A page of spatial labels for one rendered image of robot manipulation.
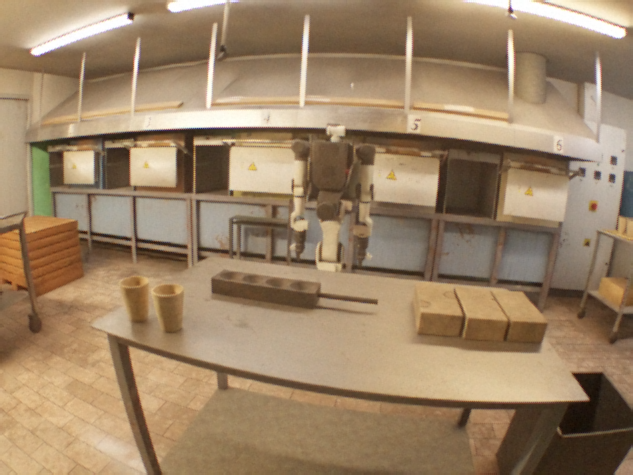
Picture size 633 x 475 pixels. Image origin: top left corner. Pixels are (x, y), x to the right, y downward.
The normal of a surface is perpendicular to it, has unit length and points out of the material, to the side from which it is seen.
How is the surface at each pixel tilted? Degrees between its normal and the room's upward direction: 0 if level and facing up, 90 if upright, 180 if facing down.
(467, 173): 90
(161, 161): 90
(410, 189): 90
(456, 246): 90
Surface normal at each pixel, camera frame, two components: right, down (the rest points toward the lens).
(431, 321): -0.21, 0.22
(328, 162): -0.22, 0.46
